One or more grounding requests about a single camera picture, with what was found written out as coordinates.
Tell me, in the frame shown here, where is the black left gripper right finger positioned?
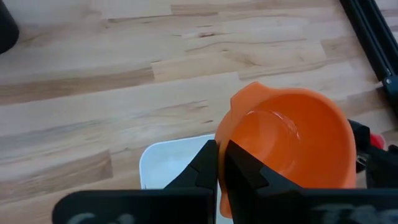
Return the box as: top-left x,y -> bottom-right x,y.
223,139 -> 398,224

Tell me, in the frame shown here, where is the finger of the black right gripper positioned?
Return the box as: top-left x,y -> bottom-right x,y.
348,119 -> 371,174

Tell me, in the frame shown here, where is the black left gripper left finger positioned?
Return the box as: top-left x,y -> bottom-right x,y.
52,139 -> 219,224

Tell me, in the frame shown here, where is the white plastic basket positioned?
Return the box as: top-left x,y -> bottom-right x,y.
139,133 -> 218,190

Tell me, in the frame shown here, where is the orange measuring cup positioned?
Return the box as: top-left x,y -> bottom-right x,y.
214,81 -> 358,219

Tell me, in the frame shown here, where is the black aluminium table frame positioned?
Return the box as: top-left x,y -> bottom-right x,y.
338,0 -> 398,113

